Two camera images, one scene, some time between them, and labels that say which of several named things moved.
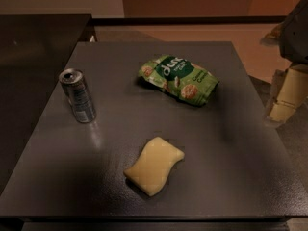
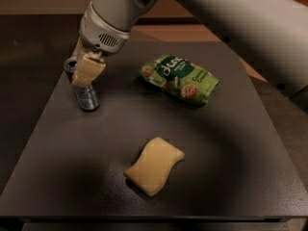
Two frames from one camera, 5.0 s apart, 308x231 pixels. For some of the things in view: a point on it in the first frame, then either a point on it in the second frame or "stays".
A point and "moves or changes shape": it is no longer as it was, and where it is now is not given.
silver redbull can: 78,95 moves or changes shape
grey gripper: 295,38 → 97,35
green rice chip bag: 180,78 stays
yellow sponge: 151,170 stays
